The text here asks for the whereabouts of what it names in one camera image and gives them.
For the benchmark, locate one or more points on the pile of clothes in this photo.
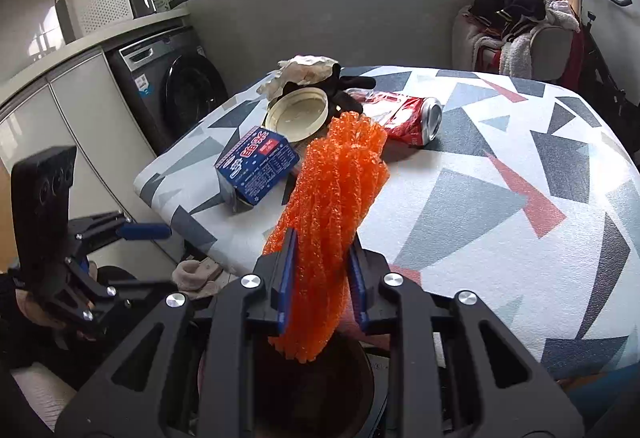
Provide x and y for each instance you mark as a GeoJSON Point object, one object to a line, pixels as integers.
{"type": "Point", "coordinates": [515, 2]}

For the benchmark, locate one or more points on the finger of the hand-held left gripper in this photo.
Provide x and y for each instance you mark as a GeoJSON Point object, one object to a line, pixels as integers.
{"type": "Point", "coordinates": [90, 290]}
{"type": "Point", "coordinates": [145, 232]}

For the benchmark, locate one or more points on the crumpled white tissue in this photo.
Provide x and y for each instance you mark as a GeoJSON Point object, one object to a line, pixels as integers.
{"type": "Point", "coordinates": [305, 67]}

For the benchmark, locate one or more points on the person's left hand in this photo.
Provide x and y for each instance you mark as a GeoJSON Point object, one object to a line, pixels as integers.
{"type": "Point", "coordinates": [27, 310]}

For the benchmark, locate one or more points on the crushed red soda can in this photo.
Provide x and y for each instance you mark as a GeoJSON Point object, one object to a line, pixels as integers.
{"type": "Point", "coordinates": [410, 120]}

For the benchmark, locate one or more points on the orange foam fruit net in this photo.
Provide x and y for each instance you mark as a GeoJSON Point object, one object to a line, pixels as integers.
{"type": "Point", "coordinates": [335, 198]}

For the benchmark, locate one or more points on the dark brown trash bin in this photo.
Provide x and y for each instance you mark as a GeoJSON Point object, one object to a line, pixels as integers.
{"type": "Point", "coordinates": [320, 393]}

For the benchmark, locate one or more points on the white cabinet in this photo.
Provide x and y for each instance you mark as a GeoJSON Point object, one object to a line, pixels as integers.
{"type": "Point", "coordinates": [75, 117]}

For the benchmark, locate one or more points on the black exercise bike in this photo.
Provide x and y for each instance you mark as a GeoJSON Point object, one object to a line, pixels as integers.
{"type": "Point", "coordinates": [600, 67]}

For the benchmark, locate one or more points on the blue printed carton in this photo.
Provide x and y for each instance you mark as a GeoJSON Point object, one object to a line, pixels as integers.
{"type": "Point", "coordinates": [257, 162]}

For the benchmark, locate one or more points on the black glove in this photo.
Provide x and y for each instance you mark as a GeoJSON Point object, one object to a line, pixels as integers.
{"type": "Point", "coordinates": [345, 90]}

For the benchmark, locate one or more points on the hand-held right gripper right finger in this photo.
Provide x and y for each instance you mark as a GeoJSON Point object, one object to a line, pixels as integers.
{"type": "Point", "coordinates": [357, 283]}

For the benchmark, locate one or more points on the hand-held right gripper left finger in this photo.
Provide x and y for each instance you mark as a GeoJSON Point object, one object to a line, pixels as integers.
{"type": "Point", "coordinates": [287, 268]}

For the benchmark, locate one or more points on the beige chair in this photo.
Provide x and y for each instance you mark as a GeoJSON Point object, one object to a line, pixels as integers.
{"type": "Point", "coordinates": [550, 52]}

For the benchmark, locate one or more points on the grey washing machine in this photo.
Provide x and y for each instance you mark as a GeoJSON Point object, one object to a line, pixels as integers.
{"type": "Point", "coordinates": [165, 77]}

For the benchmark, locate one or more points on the white round plastic lid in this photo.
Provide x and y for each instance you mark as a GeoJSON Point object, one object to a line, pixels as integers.
{"type": "Point", "coordinates": [297, 115]}

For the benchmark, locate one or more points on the geometric patterned tablecloth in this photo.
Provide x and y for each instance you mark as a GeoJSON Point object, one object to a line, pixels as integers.
{"type": "Point", "coordinates": [475, 198]}

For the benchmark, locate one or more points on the pink slipper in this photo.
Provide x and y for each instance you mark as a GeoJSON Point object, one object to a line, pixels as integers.
{"type": "Point", "coordinates": [192, 275]}

